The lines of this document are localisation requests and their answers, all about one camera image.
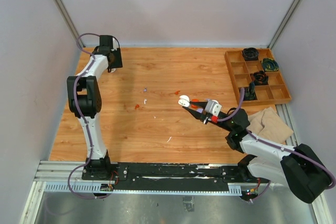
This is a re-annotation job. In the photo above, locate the dark blue rolled sock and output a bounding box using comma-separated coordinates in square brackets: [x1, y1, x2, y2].
[241, 81, 257, 101]

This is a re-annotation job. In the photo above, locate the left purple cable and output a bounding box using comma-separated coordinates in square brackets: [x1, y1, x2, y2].
[67, 33, 120, 200]

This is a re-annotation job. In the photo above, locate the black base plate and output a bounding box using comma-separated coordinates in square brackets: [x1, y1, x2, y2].
[82, 162, 257, 193]

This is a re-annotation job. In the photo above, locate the white earbud charging case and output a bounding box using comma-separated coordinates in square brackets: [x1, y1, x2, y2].
[178, 95, 190, 108]

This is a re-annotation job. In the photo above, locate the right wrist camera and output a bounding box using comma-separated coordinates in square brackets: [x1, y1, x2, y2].
[204, 100, 222, 113]

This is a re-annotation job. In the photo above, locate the black orange rolled sock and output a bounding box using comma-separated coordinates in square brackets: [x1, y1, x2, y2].
[250, 71, 269, 86]

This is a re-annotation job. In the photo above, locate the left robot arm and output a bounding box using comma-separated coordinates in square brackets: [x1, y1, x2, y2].
[67, 35, 123, 180]

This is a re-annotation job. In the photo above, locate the wooden compartment tray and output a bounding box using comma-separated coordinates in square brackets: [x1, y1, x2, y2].
[225, 48, 291, 106]

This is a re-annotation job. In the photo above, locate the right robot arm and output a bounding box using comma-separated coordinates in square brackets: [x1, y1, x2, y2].
[178, 95, 335, 204]

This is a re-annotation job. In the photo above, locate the beige cloth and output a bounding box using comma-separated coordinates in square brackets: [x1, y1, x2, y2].
[248, 107, 293, 144]

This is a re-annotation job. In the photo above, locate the dark green rolled sock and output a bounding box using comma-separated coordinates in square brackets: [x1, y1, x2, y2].
[261, 58, 279, 72]

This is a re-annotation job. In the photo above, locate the orange earbud charging case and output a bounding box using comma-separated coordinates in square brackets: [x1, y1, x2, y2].
[191, 99, 199, 109]

